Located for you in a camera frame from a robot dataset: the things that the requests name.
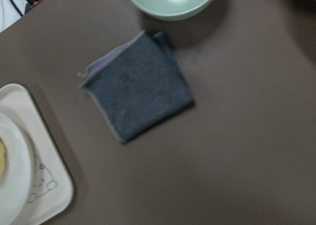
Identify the grey round plate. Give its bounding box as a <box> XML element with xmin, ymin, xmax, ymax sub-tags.
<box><xmin>0</xmin><ymin>113</ymin><xmax>34</xmax><ymax>225</ymax></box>

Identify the cream rabbit tray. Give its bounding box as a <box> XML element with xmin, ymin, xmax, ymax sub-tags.
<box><xmin>0</xmin><ymin>83</ymin><xmax>74</xmax><ymax>225</ymax></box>

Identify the folded grey cloth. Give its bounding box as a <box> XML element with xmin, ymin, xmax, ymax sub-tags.
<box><xmin>81</xmin><ymin>31</ymin><xmax>194</xmax><ymax>143</ymax></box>

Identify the mint green bowl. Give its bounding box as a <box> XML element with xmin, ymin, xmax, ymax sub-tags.
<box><xmin>131</xmin><ymin>0</ymin><xmax>213</xmax><ymax>21</ymax></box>

